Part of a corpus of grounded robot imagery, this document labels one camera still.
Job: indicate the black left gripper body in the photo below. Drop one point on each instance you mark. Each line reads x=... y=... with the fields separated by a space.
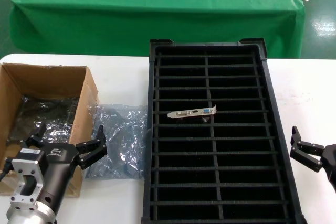
x=57 y=166

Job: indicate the brown cardboard box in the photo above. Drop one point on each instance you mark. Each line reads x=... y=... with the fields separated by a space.
x=86 y=98

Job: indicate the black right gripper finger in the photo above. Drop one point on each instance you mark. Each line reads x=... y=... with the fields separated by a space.
x=296 y=137

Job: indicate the black slotted container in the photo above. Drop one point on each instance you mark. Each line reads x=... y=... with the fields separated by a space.
x=183 y=182

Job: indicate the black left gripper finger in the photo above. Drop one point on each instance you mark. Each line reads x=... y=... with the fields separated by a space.
x=94 y=148
x=40 y=129

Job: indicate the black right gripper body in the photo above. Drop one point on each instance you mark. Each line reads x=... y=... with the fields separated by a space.
x=330 y=161

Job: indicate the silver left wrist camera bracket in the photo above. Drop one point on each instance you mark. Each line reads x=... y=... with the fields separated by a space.
x=18 y=165

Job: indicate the translucent grey antistatic bag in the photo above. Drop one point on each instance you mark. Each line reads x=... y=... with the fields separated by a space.
x=52 y=113
x=123 y=134

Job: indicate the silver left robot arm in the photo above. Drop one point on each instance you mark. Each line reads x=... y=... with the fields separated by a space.
x=29 y=213

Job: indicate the graphics card with metal bracket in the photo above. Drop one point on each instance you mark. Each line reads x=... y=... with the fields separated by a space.
x=191 y=112

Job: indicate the green tablecloth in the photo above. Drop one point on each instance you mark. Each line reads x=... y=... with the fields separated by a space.
x=131 y=11

